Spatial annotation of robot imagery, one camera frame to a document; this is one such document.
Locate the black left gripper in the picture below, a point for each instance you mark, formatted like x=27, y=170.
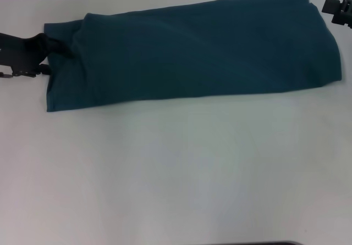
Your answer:
x=22, y=54

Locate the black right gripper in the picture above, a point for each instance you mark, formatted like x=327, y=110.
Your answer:
x=348, y=10

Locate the teal FREE! print t-shirt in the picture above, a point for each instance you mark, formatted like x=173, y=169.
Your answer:
x=192, y=55

